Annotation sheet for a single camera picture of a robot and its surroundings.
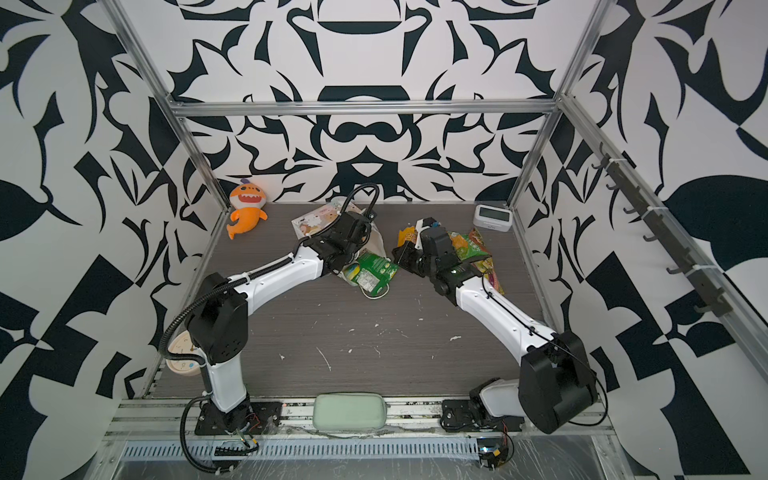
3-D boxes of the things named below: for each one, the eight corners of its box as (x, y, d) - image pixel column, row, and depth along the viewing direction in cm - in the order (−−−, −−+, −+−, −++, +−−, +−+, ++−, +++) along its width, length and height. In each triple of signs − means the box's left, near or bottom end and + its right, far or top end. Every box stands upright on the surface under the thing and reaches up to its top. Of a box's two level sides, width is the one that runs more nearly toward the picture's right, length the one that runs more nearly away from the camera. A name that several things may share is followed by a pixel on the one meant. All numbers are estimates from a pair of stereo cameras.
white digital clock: (472, 225, 115) (474, 219, 113) (474, 209, 121) (476, 203, 118) (509, 233, 113) (512, 227, 110) (509, 216, 118) (512, 210, 116)
